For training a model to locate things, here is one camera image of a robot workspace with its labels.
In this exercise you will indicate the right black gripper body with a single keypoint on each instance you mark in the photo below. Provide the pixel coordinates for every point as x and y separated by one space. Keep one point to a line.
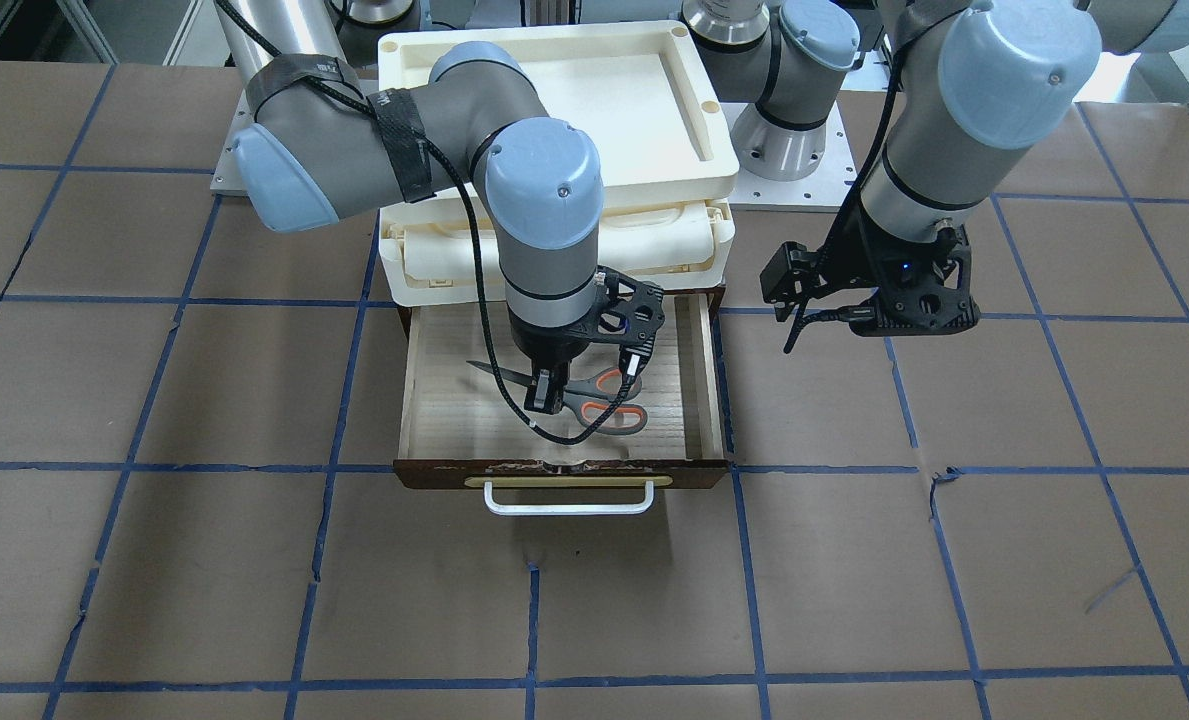
546 344

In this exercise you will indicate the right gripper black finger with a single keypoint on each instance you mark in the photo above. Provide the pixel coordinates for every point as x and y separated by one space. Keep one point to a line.
553 389
536 395

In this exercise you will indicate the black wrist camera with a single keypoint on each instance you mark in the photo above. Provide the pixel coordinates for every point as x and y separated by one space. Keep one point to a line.
790 279

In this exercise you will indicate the orange handled scissors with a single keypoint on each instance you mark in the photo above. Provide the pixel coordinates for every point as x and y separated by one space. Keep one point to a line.
592 402

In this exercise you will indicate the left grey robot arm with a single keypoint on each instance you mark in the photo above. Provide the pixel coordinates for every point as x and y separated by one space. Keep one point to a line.
973 85

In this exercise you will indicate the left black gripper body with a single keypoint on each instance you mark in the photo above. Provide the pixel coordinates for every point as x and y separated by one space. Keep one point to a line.
857 258

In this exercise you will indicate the cream plastic box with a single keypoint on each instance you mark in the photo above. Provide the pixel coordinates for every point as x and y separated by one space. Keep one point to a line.
427 257

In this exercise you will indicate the cream plastic tray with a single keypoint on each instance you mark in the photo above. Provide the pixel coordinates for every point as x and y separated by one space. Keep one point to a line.
638 89

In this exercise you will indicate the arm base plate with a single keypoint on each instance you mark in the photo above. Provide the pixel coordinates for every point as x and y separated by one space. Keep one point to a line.
808 173
227 181

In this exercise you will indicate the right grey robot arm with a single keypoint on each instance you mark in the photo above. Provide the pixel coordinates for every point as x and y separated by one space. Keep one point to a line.
320 150

